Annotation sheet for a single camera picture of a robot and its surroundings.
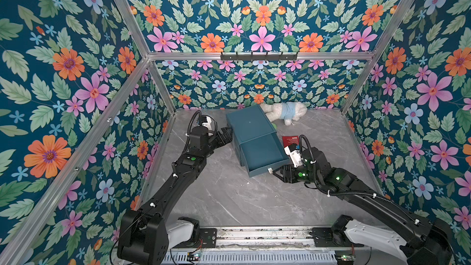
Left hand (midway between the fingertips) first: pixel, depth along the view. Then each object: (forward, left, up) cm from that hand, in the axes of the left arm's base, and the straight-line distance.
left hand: (227, 130), depth 80 cm
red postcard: (+7, -32, -22) cm, 40 cm away
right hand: (-18, -21, -5) cm, 28 cm away
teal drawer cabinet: (-6, -12, -3) cm, 13 cm away
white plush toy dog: (+23, -34, -15) cm, 44 cm away
